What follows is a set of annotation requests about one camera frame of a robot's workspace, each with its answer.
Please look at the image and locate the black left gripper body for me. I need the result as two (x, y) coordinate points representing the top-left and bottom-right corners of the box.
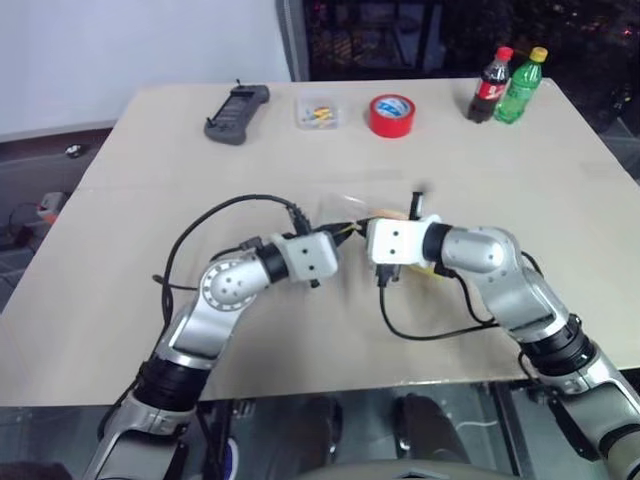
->
(319, 223), (351, 249)

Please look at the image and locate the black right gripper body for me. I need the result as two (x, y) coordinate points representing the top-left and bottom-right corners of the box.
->
(372, 263), (402, 290)

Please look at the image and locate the clear zip bag yellow zipper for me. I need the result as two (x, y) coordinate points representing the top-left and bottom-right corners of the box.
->
(319, 192), (442, 286)

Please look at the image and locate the red tape roll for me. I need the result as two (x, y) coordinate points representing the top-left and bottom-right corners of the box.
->
(368, 93), (416, 139)

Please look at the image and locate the clear plastic box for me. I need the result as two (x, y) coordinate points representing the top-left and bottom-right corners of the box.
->
(293, 92), (350, 132)

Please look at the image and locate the cola bottle red cap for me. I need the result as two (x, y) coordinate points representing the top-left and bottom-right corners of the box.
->
(467, 46), (515, 124)

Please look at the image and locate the green bottle yellow cap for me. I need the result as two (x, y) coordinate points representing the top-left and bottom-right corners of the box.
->
(493, 47), (549, 125)

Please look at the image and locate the grey handheld remote controller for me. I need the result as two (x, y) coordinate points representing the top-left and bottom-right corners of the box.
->
(203, 79), (272, 146)

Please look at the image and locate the grey table leg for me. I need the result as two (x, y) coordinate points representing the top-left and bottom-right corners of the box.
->
(491, 382), (527, 480)

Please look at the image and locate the grey rounded robot body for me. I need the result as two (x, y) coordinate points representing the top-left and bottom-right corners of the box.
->
(299, 457), (522, 480)

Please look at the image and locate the orange white floor device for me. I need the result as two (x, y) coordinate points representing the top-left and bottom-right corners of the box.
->
(38, 191), (69, 221)

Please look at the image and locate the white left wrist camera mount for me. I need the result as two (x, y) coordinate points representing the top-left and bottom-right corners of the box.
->
(272, 230), (341, 284)

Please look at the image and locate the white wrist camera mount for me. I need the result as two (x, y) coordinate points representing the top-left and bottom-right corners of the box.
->
(272, 230), (341, 284)
(366, 214), (444, 266)

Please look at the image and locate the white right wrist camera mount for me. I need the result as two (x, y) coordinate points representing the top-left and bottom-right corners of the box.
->
(366, 214), (444, 266)

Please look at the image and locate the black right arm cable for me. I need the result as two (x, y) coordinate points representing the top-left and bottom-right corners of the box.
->
(377, 249), (544, 344)

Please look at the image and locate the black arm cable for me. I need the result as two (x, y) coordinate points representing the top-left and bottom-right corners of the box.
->
(152, 194), (314, 326)
(377, 249), (544, 344)

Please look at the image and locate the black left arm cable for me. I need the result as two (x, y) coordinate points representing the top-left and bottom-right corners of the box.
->
(152, 194), (314, 326)

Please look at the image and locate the grey window frame post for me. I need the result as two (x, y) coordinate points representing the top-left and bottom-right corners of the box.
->
(276, 0), (312, 84)

